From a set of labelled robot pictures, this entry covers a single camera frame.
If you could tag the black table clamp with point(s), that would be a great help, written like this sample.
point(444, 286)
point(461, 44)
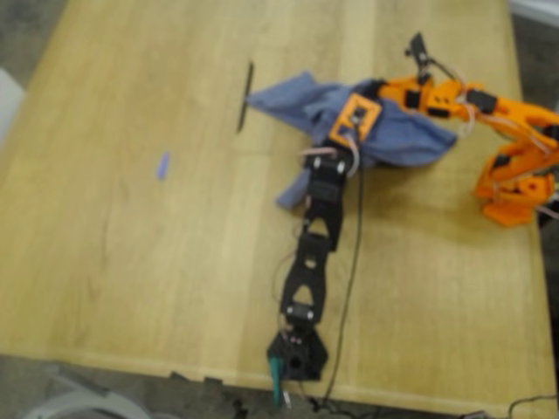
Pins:
point(548, 216)

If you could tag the white furniture piece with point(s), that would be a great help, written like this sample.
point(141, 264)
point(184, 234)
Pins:
point(537, 5)

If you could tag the green table clamp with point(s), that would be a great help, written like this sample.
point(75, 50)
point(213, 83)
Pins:
point(276, 379)

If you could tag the blue printed T-shirt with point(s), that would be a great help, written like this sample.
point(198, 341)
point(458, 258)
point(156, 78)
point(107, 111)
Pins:
point(305, 105)

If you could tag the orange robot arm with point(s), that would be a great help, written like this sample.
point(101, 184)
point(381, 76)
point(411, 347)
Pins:
point(519, 113)

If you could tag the orange camera mount frame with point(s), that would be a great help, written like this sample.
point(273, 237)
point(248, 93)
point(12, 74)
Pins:
point(340, 121)

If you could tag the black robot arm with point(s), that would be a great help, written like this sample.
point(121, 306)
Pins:
point(308, 279)

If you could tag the black camera in orange frame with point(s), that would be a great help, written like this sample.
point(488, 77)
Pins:
point(358, 118)

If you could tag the blue tape piece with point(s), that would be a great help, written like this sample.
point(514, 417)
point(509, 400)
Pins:
point(162, 168)

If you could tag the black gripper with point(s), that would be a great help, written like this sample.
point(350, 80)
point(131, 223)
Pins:
point(321, 174)

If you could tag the black camera on orange gripper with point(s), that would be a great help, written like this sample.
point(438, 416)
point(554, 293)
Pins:
point(418, 46)

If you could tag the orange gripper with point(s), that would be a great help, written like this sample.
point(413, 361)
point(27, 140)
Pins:
point(395, 92)

